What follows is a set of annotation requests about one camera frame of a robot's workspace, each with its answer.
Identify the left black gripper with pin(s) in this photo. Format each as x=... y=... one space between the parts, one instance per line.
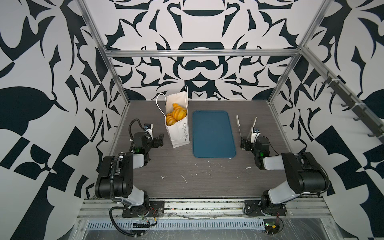
x=155 y=144

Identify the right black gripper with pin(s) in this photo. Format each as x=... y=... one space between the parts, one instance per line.
x=247 y=147

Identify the white paper gift bag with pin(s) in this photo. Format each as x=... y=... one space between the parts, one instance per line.
x=179 y=132

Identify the fake croissant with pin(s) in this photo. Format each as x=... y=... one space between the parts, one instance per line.
x=179 y=112
x=170 y=120

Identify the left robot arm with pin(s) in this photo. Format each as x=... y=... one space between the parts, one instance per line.
x=115 y=181

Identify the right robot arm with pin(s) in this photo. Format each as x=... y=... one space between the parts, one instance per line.
x=304 y=175

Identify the teal plastic tray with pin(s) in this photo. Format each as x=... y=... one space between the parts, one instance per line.
x=212 y=135

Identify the black hook rack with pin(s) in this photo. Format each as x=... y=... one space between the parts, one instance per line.
x=353 y=103

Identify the small electronics board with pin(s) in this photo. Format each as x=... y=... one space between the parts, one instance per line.
x=273 y=228

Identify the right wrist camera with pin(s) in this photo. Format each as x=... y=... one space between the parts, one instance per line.
x=255 y=133

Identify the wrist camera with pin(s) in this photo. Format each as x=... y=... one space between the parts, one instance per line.
x=255 y=133
x=149 y=129

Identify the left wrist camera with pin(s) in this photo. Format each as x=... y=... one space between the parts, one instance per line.
x=149 y=129

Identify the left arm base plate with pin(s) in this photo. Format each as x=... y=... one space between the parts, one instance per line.
x=144 y=209

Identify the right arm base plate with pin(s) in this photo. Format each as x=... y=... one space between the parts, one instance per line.
x=254 y=208

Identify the aluminium front rail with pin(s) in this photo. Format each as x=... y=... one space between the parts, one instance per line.
x=210 y=208

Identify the aluminium cage frame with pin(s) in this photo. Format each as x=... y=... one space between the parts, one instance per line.
x=264 y=59

